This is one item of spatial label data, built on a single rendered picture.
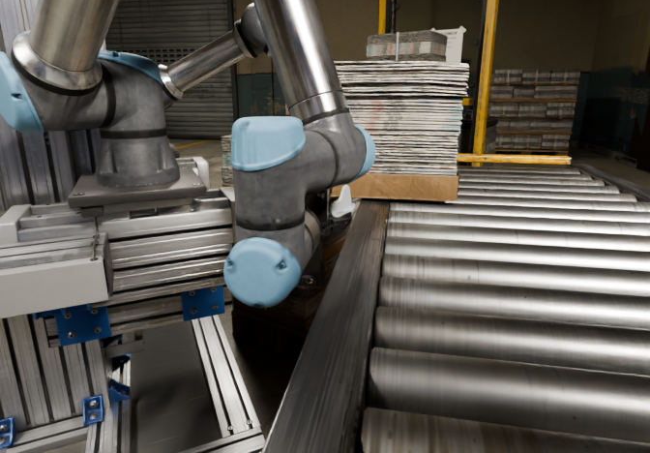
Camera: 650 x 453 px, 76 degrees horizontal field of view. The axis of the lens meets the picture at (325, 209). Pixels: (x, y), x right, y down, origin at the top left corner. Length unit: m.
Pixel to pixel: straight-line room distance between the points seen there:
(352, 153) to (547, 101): 6.56
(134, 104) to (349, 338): 0.61
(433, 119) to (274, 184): 0.37
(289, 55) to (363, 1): 8.05
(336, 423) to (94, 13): 0.57
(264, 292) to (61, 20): 0.45
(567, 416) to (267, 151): 0.31
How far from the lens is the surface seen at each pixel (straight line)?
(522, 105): 6.94
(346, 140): 0.52
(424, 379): 0.32
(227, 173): 1.59
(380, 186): 0.73
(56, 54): 0.72
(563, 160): 1.26
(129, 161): 0.83
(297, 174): 0.43
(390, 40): 2.50
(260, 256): 0.42
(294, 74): 0.54
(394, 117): 0.72
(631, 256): 0.62
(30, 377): 1.22
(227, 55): 1.39
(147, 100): 0.84
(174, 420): 1.21
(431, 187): 0.73
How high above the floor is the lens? 0.99
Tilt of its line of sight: 16 degrees down
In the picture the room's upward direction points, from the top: straight up
